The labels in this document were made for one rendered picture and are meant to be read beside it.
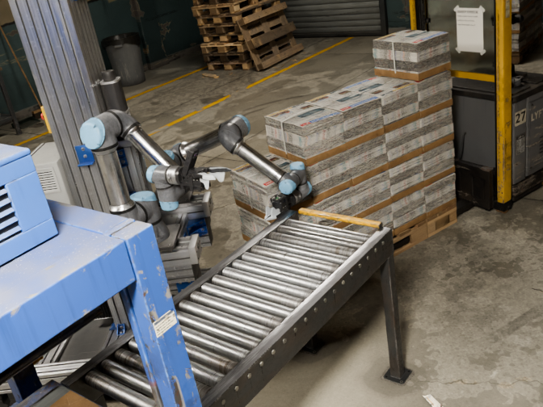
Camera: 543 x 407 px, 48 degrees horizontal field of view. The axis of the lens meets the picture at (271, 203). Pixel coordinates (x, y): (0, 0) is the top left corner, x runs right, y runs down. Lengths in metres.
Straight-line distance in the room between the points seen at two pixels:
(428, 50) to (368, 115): 0.58
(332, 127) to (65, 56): 1.43
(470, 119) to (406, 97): 0.91
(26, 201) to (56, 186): 1.71
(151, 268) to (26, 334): 0.30
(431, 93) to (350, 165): 0.71
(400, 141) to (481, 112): 0.87
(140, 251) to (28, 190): 0.26
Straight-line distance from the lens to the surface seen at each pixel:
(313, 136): 3.34
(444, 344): 3.32
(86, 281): 1.25
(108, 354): 2.31
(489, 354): 3.27
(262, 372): 2.12
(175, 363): 1.48
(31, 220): 1.37
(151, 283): 1.36
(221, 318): 2.31
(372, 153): 3.67
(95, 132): 2.60
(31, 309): 1.20
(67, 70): 2.91
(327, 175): 3.47
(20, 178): 1.34
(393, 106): 3.71
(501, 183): 4.39
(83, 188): 3.08
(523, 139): 4.50
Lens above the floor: 2.09
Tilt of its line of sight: 25 degrees down
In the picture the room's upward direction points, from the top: 10 degrees counter-clockwise
